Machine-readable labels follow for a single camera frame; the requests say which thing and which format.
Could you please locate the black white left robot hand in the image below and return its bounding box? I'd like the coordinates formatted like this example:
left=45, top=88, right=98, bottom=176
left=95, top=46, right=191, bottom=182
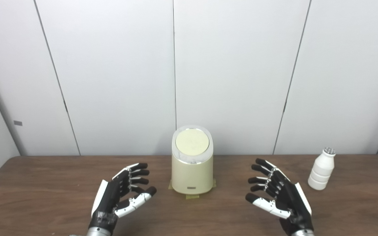
left=88, top=163, right=157, bottom=230

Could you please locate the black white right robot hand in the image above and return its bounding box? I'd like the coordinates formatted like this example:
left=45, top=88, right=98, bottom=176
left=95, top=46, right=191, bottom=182
left=245, top=158, right=314, bottom=235

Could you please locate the small white plastic bottle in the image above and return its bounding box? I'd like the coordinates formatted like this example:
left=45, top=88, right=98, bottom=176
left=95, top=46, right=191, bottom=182
left=308, top=147, right=336, bottom=190

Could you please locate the cream-colored cylindrical bin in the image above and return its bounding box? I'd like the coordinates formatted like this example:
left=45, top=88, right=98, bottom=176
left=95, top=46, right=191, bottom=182
left=171, top=125, right=214, bottom=195

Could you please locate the round cream bin lid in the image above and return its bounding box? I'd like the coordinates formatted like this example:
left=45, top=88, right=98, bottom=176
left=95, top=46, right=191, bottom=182
left=175, top=129, right=210, bottom=156

